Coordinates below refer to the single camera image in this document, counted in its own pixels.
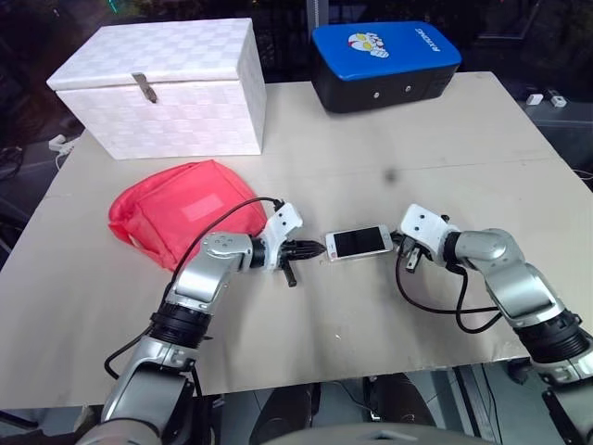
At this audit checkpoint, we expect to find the grey robot torso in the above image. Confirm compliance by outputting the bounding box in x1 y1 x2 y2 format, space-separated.
217 419 469 445

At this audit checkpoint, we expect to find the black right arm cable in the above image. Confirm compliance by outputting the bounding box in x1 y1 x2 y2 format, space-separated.
395 249 504 334

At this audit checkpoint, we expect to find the white woven storage box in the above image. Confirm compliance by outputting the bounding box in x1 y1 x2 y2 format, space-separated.
45 17 268 161

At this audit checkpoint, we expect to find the dark rounded shape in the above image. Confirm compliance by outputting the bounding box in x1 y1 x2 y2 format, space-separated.
249 384 323 441

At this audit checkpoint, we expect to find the red fabric bag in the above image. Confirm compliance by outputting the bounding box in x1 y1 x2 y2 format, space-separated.
107 159 270 273

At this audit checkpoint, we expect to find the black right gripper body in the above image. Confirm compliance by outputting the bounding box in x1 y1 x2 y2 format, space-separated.
398 236 435 274

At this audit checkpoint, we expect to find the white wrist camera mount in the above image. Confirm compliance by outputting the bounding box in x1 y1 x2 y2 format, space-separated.
261 202 305 274
398 203 460 265

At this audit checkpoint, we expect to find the blue and black padded case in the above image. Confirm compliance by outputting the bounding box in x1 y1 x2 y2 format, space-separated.
309 18 463 114

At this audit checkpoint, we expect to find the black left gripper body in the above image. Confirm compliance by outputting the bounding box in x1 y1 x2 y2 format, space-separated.
275 238 300 288

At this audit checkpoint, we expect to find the white smartphone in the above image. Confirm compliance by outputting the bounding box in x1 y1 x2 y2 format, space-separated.
323 225 396 261

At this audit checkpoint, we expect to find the metal box latch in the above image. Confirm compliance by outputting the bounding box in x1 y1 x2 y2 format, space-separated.
131 72 158 104

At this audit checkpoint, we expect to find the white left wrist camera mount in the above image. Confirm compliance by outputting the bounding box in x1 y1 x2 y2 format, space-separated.
261 202 305 274

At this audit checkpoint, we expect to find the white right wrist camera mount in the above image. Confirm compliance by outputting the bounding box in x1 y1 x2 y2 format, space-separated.
398 203 460 265

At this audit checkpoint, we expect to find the grey metal post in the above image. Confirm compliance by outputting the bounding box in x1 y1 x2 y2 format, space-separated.
306 0 328 30

